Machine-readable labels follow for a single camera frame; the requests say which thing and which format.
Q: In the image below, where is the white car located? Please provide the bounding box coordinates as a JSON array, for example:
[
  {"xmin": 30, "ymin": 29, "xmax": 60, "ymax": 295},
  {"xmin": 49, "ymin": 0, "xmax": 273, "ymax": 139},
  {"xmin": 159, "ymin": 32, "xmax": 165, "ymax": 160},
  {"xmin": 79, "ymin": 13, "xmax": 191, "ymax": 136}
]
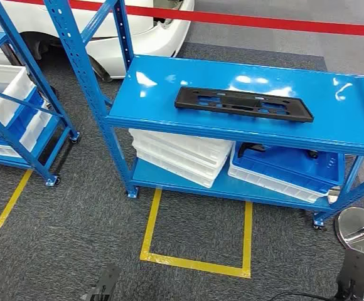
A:
[{"xmin": 0, "ymin": 0, "xmax": 196, "ymax": 80}]

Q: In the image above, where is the black cable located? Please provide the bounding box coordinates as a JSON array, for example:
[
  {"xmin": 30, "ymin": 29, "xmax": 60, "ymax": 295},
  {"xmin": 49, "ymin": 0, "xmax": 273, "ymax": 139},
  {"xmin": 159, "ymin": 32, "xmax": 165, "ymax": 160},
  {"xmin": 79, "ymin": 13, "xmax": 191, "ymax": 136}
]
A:
[{"xmin": 268, "ymin": 290, "xmax": 340, "ymax": 301}]

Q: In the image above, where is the red barrier belt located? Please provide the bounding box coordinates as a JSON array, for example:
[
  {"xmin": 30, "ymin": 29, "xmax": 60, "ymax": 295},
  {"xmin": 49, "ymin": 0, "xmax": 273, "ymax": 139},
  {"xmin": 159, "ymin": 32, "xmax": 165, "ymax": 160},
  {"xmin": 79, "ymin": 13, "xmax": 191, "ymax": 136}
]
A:
[{"xmin": 5, "ymin": 0, "xmax": 364, "ymax": 38}]

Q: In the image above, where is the blue metal shelf rack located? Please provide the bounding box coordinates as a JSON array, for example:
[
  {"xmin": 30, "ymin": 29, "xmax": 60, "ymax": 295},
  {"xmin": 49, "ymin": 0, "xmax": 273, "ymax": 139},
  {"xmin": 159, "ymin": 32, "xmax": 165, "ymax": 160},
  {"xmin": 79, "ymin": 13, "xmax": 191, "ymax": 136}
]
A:
[
  {"xmin": 0, "ymin": 0, "xmax": 81, "ymax": 187},
  {"xmin": 44, "ymin": 0, "xmax": 364, "ymax": 231}
]

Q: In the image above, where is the white plastic bin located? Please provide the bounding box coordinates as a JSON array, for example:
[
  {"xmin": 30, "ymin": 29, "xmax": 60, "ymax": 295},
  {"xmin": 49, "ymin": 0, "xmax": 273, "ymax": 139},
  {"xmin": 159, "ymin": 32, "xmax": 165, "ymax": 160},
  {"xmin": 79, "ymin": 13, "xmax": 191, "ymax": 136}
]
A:
[
  {"xmin": 0, "ymin": 64, "xmax": 36, "ymax": 128},
  {"xmin": 0, "ymin": 110, "xmax": 53, "ymax": 159}
]

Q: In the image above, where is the black plastic panel part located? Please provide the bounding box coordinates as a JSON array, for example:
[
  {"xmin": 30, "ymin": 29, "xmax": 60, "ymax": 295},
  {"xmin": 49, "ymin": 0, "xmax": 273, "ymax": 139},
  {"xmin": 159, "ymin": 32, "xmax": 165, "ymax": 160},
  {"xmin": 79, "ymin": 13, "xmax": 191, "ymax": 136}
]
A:
[{"xmin": 174, "ymin": 86, "xmax": 315, "ymax": 124}]

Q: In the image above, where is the blue plastic bin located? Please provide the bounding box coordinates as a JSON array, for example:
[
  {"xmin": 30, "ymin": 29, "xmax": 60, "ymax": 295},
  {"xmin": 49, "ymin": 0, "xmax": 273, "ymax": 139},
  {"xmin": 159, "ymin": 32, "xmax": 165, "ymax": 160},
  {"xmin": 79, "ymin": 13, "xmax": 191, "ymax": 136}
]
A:
[{"xmin": 8, "ymin": 88, "xmax": 45, "ymax": 140}]

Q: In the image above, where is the silver stanchion base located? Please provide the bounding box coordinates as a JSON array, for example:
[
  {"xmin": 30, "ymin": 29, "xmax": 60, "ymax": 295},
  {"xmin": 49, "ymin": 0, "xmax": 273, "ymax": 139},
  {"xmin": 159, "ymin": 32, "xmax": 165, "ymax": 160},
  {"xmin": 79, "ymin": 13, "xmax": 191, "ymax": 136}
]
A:
[{"xmin": 334, "ymin": 206, "xmax": 364, "ymax": 263}]

